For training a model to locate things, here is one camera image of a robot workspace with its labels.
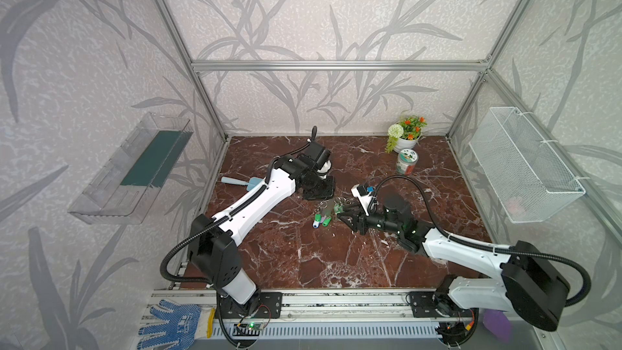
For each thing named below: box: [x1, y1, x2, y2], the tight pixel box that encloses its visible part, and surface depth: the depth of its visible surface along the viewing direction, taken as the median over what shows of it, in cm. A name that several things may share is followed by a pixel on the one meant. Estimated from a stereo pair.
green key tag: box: [312, 213, 333, 229], surface depth 93 cm
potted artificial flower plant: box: [384, 115, 428, 154], surface depth 107 cm
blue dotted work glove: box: [136, 298, 215, 350], surface depth 71 cm
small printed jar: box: [396, 148, 419, 176], surface depth 104 cm
